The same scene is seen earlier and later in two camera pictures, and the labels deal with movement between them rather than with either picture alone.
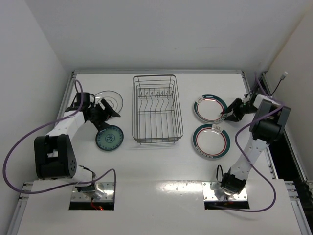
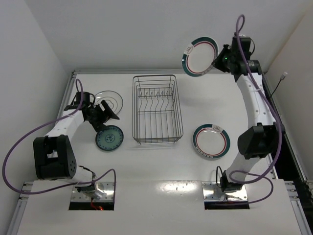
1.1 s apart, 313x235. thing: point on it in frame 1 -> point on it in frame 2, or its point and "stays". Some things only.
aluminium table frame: x=170 y=150 stays
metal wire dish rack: x=156 y=109 stays
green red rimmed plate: x=211 y=140 stays
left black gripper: x=101 y=115 stays
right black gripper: x=236 y=110 -> x=218 y=60
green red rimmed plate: x=209 y=108 -> x=199 y=56
